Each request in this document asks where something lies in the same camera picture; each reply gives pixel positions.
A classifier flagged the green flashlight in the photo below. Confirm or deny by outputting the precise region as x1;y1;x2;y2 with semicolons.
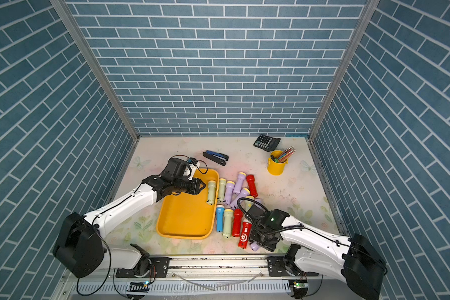
222;209;234;238
217;178;227;203
245;195;254;208
206;180;217;206

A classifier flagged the dark red flashlight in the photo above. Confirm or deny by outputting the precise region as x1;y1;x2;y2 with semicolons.
246;174;258;198

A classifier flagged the purple flashlight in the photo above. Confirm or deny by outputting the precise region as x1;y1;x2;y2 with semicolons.
223;181;235;206
233;172;246;195
250;242;260;251
230;187;251;211

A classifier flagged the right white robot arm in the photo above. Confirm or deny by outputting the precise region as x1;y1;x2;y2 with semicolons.
244;204;388;300

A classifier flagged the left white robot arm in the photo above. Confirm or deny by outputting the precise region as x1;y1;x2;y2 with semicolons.
52;155;206;278

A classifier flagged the yellow plastic storage tray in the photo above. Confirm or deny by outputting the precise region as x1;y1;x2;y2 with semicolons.
156;187;218;240

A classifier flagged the red flashlight white logo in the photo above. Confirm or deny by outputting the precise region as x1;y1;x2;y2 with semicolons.
238;219;253;249

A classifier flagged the green flashlight beside tray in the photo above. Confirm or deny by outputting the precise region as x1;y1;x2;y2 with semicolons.
217;178;227;203

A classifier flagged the blue flashlight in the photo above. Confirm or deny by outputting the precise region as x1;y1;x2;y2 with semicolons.
216;204;225;233

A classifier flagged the black and blue stapler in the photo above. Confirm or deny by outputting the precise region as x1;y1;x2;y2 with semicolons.
202;150;229;166

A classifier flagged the red flashlight lower plain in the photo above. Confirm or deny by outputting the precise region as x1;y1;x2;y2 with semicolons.
232;208;243;238

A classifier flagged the yellow pen cup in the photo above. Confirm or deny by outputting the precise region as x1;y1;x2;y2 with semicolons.
267;150;288;176

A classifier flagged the black desk calculator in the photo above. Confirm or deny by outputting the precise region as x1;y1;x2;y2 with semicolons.
253;134;281;152

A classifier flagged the coloured pens bundle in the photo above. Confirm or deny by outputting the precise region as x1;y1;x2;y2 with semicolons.
274;146;296;163

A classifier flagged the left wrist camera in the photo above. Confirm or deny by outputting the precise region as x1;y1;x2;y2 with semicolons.
183;159;200;180

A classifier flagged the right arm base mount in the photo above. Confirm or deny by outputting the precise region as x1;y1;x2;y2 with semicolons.
266;244;307;277

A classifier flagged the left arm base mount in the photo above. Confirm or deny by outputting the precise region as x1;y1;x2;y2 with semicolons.
115;244;171;280

